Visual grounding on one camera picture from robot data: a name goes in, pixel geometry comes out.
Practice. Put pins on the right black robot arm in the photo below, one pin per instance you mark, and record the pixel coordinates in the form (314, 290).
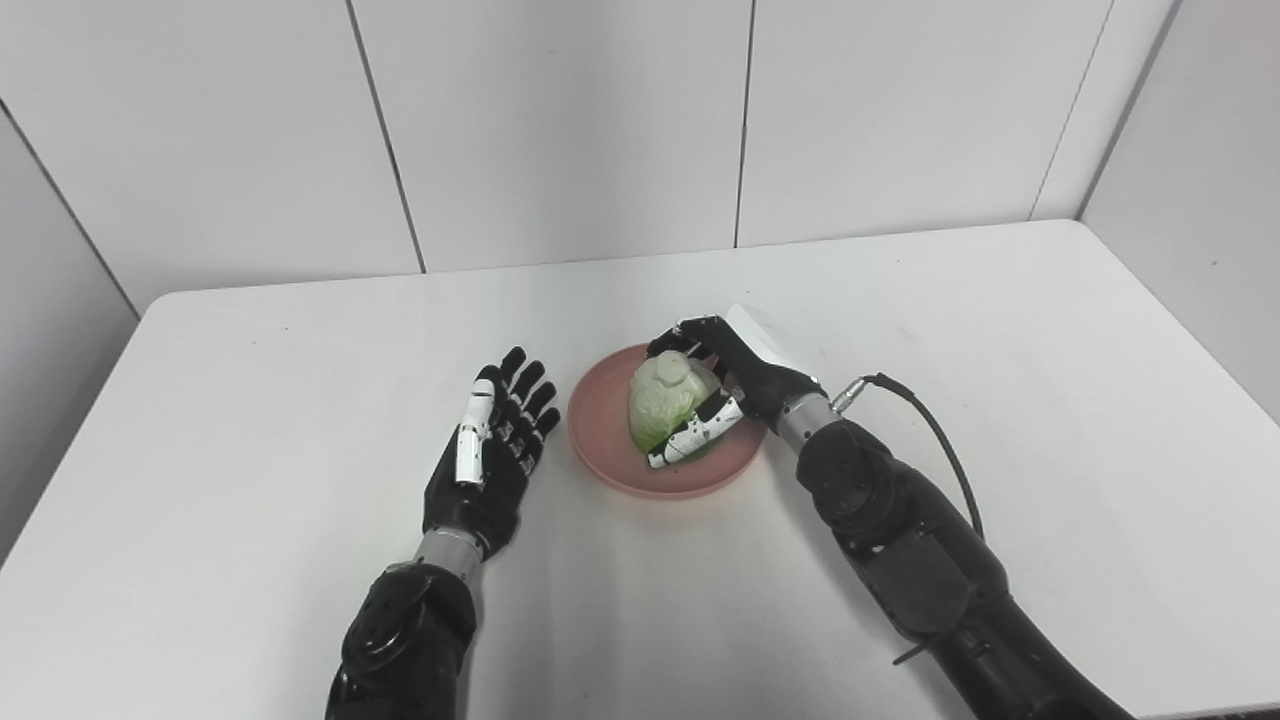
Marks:
(930, 570)

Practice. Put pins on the green white cabbage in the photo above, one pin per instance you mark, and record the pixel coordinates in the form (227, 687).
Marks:
(665, 405)

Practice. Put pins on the pink plate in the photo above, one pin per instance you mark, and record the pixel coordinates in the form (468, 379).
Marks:
(610, 440)

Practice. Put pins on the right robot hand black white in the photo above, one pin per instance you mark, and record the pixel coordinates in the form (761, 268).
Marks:
(730, 380)

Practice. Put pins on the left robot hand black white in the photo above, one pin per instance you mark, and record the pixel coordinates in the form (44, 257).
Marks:
(490, 450)

